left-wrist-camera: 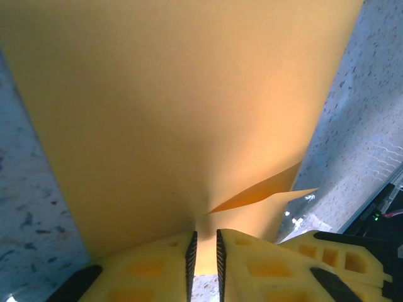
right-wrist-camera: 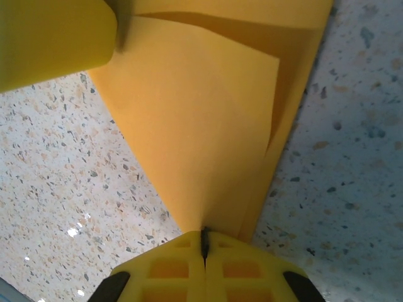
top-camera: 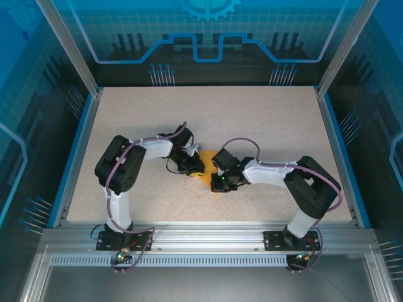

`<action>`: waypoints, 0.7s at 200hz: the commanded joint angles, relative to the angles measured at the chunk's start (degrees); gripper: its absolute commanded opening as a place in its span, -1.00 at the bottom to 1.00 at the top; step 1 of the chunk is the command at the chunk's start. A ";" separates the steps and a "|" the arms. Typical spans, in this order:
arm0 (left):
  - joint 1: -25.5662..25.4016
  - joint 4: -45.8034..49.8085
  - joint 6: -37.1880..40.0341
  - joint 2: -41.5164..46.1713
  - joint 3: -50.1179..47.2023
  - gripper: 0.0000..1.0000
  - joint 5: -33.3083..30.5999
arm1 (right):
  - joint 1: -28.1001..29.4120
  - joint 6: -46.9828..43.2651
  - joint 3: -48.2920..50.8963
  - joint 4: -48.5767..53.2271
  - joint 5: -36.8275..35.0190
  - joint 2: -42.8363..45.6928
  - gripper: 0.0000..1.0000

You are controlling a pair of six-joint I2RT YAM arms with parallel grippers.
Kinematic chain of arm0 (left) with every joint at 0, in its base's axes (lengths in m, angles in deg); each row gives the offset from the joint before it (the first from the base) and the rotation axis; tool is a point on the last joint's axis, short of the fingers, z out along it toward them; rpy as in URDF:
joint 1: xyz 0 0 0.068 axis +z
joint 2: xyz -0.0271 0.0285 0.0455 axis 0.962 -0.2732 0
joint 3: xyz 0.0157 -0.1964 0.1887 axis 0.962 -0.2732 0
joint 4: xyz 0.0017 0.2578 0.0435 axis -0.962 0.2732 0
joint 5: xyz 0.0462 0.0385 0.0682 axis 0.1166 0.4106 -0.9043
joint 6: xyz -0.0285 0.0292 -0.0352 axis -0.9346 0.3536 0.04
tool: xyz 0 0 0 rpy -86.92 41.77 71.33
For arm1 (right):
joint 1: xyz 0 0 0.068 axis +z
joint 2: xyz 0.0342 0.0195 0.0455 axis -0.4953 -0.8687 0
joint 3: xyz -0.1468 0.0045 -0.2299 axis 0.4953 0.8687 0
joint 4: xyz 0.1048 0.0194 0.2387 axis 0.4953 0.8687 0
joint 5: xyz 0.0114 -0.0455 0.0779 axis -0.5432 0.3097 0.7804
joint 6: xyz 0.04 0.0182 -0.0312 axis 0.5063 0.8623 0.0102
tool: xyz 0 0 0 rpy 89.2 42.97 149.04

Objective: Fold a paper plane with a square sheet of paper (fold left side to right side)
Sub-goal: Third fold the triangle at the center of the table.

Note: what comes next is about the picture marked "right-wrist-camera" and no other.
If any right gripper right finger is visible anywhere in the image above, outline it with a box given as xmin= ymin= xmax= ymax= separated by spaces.
xmin=203 ymin=230 xmax=327 ymax=302

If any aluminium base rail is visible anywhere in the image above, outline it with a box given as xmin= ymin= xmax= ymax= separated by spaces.
xmin=0 ymin=276 xmax=28 ymax=302

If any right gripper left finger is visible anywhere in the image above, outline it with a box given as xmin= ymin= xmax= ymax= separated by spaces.
xmin=91 ymin=230 xmax=206 ymax=302

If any orange square paper sheet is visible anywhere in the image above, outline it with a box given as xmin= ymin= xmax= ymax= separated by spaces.
xmin=88 ymin=0 xmax=334 ymax=245

